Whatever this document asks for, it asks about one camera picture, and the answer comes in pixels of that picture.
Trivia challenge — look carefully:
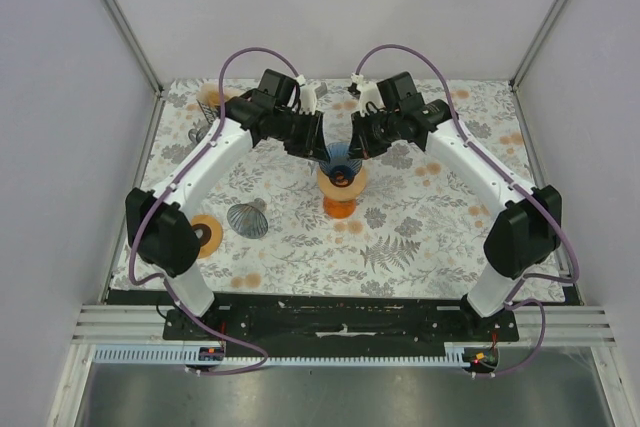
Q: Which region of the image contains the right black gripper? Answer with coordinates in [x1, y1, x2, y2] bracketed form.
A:
[348, 108, 401, 162]

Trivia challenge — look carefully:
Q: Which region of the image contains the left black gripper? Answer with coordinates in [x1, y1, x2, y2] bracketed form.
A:
[272, 109, 330, 165]

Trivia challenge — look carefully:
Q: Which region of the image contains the coffee filter package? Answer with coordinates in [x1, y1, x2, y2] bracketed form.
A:
[196, 83, 241, 125]

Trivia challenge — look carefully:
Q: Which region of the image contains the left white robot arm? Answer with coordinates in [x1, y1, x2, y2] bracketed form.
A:
[125, 69, 328, 340]

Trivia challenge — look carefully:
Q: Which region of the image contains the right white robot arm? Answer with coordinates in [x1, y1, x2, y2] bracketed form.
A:
[349, 72, 562, 341]

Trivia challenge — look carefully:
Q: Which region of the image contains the grey glass dripper cone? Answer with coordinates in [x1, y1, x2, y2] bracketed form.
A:
[227, 198, 269, 239]

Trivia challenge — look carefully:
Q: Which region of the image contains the orange glass carafe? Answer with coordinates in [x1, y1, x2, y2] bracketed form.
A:
[323, 196, 357, 219]

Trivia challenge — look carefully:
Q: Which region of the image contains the floral tablecloth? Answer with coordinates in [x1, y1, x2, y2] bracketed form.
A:
[142, 79, 532, 298]

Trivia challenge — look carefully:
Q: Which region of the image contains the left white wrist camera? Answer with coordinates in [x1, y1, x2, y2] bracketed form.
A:
[296, 75, 328, 115]

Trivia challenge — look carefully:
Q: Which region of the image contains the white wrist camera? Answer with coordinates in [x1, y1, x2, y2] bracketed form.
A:
[348, 73, 383, 116]
[296, 75, 328, 115]

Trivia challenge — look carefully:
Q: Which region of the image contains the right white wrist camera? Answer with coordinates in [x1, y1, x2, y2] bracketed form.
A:
[348, 73, 383, 116]

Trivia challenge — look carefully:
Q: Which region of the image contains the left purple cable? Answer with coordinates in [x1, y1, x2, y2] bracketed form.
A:
[127, 46, 304, 377]

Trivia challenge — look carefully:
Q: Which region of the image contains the purple cable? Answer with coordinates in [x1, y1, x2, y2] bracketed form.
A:
[127, 46, 304, 377]
[354, 43, 581, 379]

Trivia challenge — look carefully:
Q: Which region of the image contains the black mounting base plate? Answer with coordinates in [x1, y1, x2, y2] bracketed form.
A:
[162, 291, 519, 354]

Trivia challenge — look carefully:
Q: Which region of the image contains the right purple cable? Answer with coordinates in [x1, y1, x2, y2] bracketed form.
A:
[354, 43, 581, 379]

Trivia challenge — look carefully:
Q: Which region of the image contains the white slotted cable duct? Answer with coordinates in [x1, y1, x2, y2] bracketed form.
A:
[93, 344, 472, 368]

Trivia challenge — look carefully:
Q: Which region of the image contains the aluminium frame rail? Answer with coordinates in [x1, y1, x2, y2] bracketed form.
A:
[72, 305, 616, 347]

